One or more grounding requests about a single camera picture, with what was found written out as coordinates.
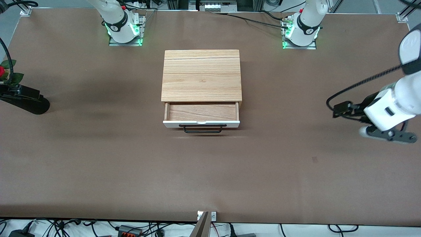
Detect wooden drawer cabinet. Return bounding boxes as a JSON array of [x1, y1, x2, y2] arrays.
[[161, 49, 243, 110]]

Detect black vase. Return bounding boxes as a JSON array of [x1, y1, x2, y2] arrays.
[[0, 92, 50, 115]]

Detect black power adapter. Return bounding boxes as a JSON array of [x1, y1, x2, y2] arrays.
[[8, 228, 35, 237]]

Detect white power strip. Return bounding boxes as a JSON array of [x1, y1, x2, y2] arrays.
[[197, 0, 238, 13]]

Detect grey connector block orange levers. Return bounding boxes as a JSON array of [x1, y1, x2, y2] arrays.
[[117, 225, 143, 237]]

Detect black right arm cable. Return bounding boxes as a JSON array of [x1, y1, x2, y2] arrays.
[[0, 0, 38, 87]]

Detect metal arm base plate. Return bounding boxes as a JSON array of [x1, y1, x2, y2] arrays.
[[109, 14, 146, 47], [282, 18, 317, 50]]

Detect black looped floor cable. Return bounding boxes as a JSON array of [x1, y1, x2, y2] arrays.
[[328, 224, 359, 233]]

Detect black cable on table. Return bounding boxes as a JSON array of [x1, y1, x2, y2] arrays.
[[212, 12, 291, 29]]

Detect silver camera mount bracket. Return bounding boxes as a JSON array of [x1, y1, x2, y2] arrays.
[[197, 211, 217, 222]]

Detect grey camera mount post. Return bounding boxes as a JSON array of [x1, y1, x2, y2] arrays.
[[190, 212, 211, 237]]

